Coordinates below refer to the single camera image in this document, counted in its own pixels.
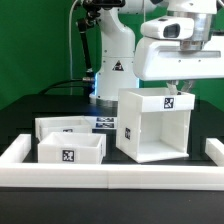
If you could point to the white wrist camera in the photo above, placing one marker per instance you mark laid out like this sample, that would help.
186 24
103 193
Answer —
168 27

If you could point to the white drawer box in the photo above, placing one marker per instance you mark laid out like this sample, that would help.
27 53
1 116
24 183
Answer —
75 124
72 148

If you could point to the white marker sheet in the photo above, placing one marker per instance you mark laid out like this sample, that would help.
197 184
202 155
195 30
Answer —
99 122

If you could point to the white front drawer box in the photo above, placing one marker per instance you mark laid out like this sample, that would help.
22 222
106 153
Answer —
72 148

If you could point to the white border frame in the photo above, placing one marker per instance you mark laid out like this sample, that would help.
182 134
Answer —
15 172

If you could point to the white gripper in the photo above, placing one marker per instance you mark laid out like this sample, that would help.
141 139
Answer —
157 60

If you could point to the white drawer cabinet frame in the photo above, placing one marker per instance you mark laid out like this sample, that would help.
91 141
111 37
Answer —
152 124

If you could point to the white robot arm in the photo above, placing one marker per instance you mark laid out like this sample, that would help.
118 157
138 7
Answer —
181 45

